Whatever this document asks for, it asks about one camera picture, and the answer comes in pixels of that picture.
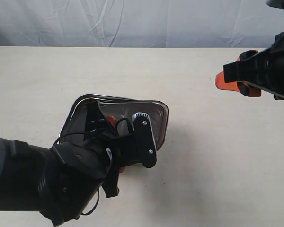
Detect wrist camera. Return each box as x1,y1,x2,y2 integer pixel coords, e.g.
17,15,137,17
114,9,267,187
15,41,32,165
132,112,157,168
266,0,284,10

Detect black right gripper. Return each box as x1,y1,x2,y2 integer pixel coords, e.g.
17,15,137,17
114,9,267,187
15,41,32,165
214,32,284,100

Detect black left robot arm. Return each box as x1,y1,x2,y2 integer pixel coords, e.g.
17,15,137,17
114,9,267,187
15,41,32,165
0,101,142,226

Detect dark transparent lunch box lid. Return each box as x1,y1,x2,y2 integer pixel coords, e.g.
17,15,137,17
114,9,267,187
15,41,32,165
60,94,169,150

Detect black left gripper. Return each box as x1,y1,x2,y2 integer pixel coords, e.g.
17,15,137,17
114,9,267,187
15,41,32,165
51,101,137,198

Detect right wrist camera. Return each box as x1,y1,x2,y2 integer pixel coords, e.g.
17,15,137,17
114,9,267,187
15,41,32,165
266,0,284,10

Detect white fabric backdrop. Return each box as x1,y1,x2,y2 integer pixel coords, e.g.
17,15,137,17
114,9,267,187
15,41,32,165
0,0,284,48

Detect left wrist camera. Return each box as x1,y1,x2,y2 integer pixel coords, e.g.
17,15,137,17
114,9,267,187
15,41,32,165
132,112,157,168

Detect stainless steel lunch box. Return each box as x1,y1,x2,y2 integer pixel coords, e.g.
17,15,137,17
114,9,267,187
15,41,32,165
58,94,169,167

